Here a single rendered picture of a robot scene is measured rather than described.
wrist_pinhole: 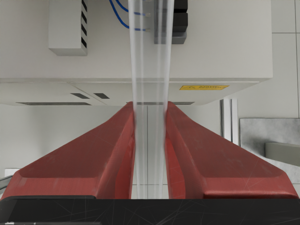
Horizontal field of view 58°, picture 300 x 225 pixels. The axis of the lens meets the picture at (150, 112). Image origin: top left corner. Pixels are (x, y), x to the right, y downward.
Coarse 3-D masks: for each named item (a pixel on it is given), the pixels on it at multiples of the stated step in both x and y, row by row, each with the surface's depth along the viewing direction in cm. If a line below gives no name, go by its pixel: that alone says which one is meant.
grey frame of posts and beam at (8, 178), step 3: (6, 177) 100; (9, 177) 101; (0, 180) 95; (3, 180) 94; (6, 180) 94; (9, 180) 96; (0, 183) 90; (3, 183) 92; (6, 183) 94; (0, 186) 90; (3, 186) 94; (6, 186) 96; (0, 189) 91; (3, 189) 92; (0, 192) 90; (3, 192) 92
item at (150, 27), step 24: (144, 0) 8; (168, 0) 8; (144, 24) 9; (168, 24) 9; (144, 48) 9; (168, 48) 9; (144, 72) 10; (168, 72) 10; (144, 96) 10; (144, 120) 11; (144, 144) 12; (144, 168) 13; (144, 192) 15
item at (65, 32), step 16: (64, 0) 41; (80, 0) 41; (176, 0) 39; (64, 16) 41; (80, 16) 41; (176, 16) 39; (48, 32) 41; (64, 32) 41; (80, 32) 41; (176, 32) 42; (64, 48) 41; (80, 48) 41; (224, 112) 75; (224, 128) 75
